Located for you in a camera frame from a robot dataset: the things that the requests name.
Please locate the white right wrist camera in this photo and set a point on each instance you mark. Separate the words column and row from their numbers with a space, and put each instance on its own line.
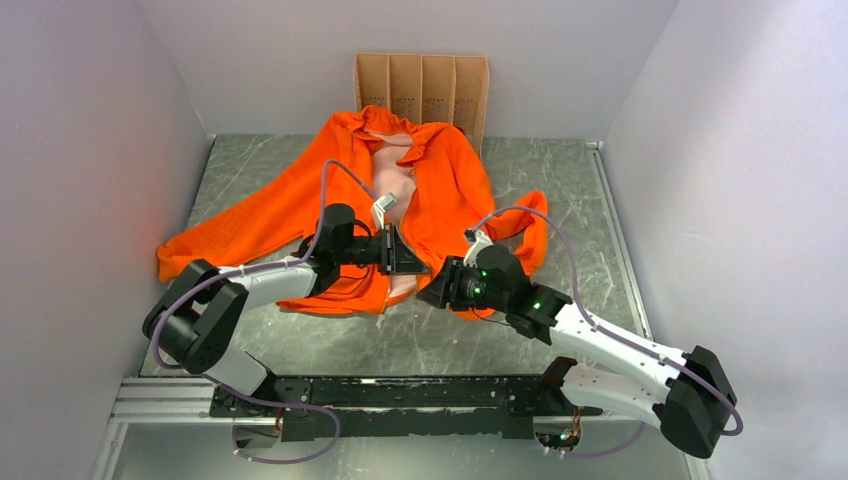
column 478, row 241

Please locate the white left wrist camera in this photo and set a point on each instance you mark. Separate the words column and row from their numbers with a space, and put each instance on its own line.
column 380, row 207

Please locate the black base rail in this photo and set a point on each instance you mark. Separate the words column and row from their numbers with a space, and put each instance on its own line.
column 349, row 406

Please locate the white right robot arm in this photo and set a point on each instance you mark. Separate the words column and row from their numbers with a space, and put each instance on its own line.
column 686, row 395

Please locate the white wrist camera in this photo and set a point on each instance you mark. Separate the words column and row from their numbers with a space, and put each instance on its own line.
column 380, row 207
column 478, row 241

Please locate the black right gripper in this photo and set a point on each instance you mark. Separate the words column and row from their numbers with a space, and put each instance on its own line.
column 446, row 285

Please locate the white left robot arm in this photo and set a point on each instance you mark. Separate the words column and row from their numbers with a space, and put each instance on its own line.
column 195, row 319

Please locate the tan perforated organizer rack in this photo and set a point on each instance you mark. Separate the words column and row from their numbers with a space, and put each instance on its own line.
column 426, row 88

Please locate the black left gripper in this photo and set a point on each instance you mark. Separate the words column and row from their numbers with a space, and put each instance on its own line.
column 396, row 257

